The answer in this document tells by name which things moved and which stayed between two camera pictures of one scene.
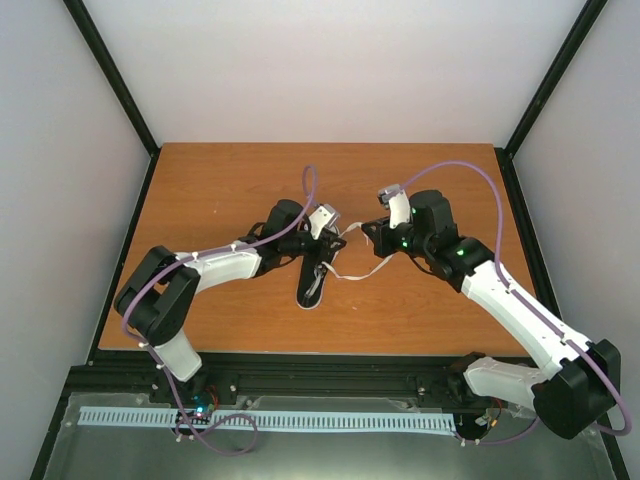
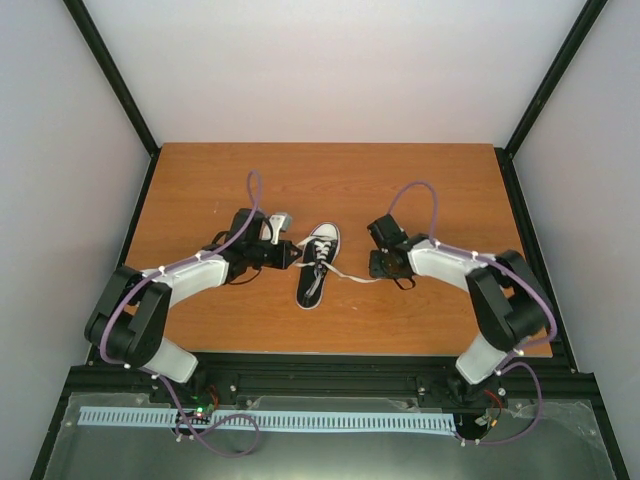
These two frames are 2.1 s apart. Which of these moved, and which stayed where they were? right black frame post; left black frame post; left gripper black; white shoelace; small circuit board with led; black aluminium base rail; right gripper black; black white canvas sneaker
Moved: white shoelace; right gripper black; left gripper black
Stayed: black white canvas sneaker; right black frame post; black aluminium base rail; left black frame post; small circuit board with led
